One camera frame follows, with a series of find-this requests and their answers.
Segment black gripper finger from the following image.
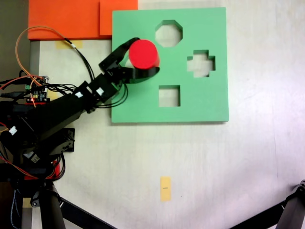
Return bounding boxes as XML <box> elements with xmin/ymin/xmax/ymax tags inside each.
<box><xmin>111</xmin><ymin>37</ymin><xmax>141</xmax><ymax>63</ymax></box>
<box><xmin>121</xmin><ymin>67</ymin><xmax>160</xmax><ymax>84</ymax></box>

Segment red cylinder block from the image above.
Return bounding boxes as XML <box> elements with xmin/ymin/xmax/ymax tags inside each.
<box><xmin>128</xmin><ymin>39</ymin><xmax>161</xmax><ymax>71</ymax></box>

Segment orange foam block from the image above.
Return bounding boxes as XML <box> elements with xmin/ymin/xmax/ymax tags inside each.
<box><xmin>99</xmin><ymin>0</ymin><xmax>139</xmax><ymax>37</ymax></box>
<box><xmin>28</xmin><ymin>0</ymin><xmax>101</xmax><ymax>41</ymax></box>

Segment green shape sorting board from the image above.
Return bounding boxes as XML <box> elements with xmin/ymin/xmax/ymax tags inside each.
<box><xmin>111</xmin><ymin>7</ymin><xmax>230</xmax><ymax>125</ymax></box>

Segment black tripod leg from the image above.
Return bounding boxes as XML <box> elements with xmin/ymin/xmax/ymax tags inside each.
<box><xmin>277</xmin><ymin>179</ymin><xmax>305</xmax><ymax>229</ymax></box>
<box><xmin>20</xmin><ymin>183</ymin><xmax>67</xmax><ymax>229</ymax></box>

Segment black arm wires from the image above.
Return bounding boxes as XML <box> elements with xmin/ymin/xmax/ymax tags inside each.
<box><xmin>94</xmin><ymin>82</ymin><xmax>130</xmax><ymax>110</ymax></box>

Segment thin black cable pair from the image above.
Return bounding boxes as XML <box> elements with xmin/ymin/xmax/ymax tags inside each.
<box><xmin>63</xmin><ymin>37</ymin><xmax>96</xmax><ymax>80</ymax></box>

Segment circuit board with wires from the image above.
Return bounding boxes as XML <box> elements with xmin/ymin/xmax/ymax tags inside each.
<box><xmin>23</xmin><ymin>75</ymin><xmax>50</xmax><ymax>105</ymax></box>

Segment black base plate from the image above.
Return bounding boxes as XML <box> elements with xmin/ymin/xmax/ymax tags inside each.
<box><xmin>51</xmin><ymin>127</ymin><xmax>75</xmax><ymax>153</ymax></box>

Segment thin orange wire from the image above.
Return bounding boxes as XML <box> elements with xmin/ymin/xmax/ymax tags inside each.
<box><xmin>15</xmin><ymin>26</ymin><xmax>84</xmax><ymax>108</ymax></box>

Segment red base wires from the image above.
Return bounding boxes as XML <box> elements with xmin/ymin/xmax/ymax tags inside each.
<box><xmin>0</xmin><ymin>154</ymin><xmax>61</xmax><ymax>180</ymax></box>

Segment blue white braided cable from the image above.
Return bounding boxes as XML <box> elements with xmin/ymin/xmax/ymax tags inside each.
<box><xmin>10</xmin><ymin>189</ymin><xmax>22</xmax><ymax>229</ymax></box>

